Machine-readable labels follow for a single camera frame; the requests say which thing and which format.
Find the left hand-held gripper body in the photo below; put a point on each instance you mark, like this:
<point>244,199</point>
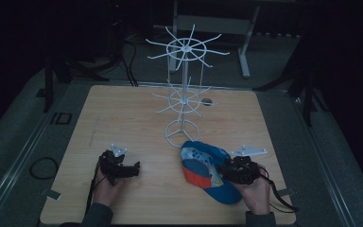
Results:
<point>113,166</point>

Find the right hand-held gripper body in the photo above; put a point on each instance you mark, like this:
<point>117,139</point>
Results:
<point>244,170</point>

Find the blue and orange cap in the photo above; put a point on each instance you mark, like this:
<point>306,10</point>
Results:
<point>203,170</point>

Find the person's left hand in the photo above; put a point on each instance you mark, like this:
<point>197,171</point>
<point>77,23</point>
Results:
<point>106,190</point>

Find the person's right hand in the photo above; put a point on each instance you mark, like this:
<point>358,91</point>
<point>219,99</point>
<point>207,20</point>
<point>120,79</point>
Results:
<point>255,195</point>

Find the grey tape strip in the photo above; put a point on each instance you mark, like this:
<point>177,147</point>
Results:
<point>52,194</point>
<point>286,191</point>

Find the small grey round disc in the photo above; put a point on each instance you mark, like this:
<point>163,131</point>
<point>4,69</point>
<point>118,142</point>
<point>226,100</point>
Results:
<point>206,101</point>

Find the black tripod stand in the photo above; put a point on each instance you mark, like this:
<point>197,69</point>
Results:
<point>307,91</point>
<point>48,82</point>

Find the black rectangular floor bracket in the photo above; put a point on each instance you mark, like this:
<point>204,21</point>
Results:
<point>61,118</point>

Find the grey metal desk frame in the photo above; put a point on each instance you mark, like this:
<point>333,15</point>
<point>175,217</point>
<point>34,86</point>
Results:
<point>214,24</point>

